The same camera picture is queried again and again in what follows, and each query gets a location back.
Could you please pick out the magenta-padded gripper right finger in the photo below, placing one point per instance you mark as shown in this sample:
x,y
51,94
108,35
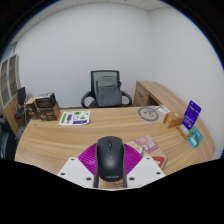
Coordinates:
x,y
145,168

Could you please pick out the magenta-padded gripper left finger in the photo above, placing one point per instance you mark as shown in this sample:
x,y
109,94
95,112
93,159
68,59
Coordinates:
x,y
75,168

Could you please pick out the black computer mouse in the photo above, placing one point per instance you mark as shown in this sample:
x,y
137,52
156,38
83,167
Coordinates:
x,y
110,158

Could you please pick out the cartoon dog print mouse pad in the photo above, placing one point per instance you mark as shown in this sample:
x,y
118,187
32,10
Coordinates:
x,y
148,145

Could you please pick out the white printed paper sheet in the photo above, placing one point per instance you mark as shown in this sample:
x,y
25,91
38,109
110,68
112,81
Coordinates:
x,y
74,118

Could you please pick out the blue small package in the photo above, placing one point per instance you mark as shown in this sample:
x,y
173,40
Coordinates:
x,y
193,142

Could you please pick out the orange-brown small box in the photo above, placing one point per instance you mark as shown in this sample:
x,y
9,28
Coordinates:
x,y
173,120

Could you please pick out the large brown cardboard box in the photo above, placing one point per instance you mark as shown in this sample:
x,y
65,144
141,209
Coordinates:
x,y
48,113

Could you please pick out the green small package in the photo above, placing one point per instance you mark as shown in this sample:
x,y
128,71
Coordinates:
x,y
197,134

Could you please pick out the purple card package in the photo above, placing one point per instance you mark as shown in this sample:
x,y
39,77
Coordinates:
x,y
192,115

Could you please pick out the black mesh office chair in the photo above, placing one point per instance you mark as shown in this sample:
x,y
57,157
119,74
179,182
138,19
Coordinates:
x,y
86,96

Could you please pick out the small brown cardboard box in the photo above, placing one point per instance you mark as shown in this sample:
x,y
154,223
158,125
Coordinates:
x,y
31,109

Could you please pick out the black open box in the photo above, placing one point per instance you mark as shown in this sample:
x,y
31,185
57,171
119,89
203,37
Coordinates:
x,y
45,100

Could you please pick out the dark office chair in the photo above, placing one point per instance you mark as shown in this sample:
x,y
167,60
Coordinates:
x,y
6,140

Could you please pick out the wooden side desk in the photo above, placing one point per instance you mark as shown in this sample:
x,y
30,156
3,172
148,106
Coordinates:
x,y
150,91

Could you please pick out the grey backpack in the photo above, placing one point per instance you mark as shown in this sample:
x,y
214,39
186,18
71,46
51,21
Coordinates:
x,y
108,91

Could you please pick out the small black chair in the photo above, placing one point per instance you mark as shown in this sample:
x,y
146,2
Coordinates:
x,y
21,96

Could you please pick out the wooden shelf unit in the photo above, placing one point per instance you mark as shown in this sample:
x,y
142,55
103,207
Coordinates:
x,y
8,83

